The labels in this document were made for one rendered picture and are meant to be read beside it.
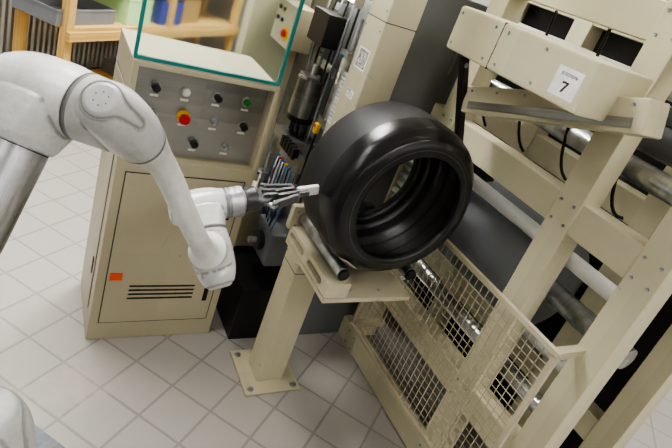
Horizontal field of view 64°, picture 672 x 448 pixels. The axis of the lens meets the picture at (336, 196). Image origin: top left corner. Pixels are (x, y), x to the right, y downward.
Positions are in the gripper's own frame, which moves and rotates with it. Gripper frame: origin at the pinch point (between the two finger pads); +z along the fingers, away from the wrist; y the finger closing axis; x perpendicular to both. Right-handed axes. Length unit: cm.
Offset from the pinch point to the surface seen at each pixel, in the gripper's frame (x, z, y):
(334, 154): -10.8, 8.5, 1.3
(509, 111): -21, 70, -3
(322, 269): 30.9, 6.6, -2.5
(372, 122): -20.1, 20.5, 1.6
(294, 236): 34.8, 6.3, 22.9
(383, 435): 129, 42, -10
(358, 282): 41.1, 21.8, -2.1
